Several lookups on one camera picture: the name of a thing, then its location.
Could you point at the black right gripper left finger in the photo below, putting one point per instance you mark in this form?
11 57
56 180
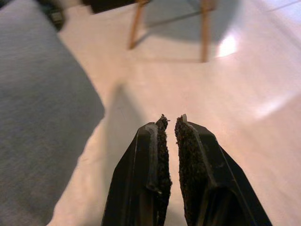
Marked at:
141 176

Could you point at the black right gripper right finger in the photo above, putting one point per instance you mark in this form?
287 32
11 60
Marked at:
207 179

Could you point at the grey fabric cushion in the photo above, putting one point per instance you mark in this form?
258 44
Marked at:
37 106

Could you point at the light wooden furniture leg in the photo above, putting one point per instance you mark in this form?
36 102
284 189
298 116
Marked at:
136 26
205 33

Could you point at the dark furniture seat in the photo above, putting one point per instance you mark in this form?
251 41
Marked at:
110 4

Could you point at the dark blurred object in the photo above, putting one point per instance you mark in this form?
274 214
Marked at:
54 14

